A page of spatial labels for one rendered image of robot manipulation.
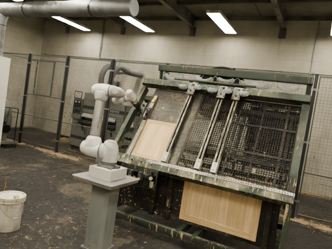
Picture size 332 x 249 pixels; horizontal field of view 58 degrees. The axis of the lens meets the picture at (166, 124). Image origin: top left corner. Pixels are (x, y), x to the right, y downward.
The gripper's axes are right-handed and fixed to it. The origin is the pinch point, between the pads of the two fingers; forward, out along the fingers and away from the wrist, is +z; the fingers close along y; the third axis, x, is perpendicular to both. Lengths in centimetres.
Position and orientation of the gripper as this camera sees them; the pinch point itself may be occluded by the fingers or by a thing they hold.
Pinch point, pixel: (140, 111)
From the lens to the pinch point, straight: 393.4
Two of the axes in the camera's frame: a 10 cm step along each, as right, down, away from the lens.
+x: 9.0, 1.6, -4.1
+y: -3.5, 8.1, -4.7
